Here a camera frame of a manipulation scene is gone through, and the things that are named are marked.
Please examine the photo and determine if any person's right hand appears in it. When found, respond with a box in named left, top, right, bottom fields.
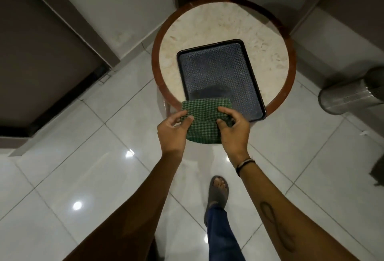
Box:
left=216, top=106, right=251, bottom=166

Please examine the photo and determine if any person's left hand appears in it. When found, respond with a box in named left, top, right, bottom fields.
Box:
left=157, top=110, right=194, bottom=156

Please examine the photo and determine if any green checkered cloth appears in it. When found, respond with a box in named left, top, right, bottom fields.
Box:
left=182, top=97, right=235, bottom=145

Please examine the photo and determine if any person's right forearm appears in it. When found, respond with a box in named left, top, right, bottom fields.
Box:
left=230, top=157, right=382, bottom=261

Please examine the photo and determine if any person's left forearm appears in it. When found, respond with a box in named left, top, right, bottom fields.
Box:
left=63, top=150, right=184, bottom=261

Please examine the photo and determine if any black wrist band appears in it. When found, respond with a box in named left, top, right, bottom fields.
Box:
left=236, top=158, right=256, bottom=177

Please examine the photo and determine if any black textured tray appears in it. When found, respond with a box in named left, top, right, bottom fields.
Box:
left=176, top=39, right=267, bottom=121

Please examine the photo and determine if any person's foot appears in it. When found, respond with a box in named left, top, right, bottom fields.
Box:
left=211, top=178, right=226, bottom=203

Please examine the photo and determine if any grey sandal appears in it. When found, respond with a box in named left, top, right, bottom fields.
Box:
left=204, top=175, right=230, bottom=226

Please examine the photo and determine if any round wooden-rimmed marble table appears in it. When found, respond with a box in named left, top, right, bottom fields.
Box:
left=151, top=0, right=297, bottom=122

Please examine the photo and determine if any person's blue jeans leg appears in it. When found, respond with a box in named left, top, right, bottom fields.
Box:
left=206, top=205, right=246, bottom=261

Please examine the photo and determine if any steel cylindrical bin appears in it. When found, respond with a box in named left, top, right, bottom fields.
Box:
left=318, top=66, right=384, bottom=116

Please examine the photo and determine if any dark brown door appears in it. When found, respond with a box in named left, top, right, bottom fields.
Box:
left=0, top=0, right=110, bottom=138

